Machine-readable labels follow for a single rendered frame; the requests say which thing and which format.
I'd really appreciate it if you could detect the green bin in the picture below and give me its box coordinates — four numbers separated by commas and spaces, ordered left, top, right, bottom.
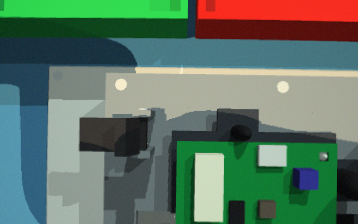
0, 0, 188, 39

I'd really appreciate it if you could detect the green circuit board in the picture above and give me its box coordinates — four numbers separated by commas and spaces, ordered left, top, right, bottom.
176, 141, 337, 224

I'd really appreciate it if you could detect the red bin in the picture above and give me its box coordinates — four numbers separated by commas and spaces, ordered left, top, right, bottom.
195, 0, 358, 42

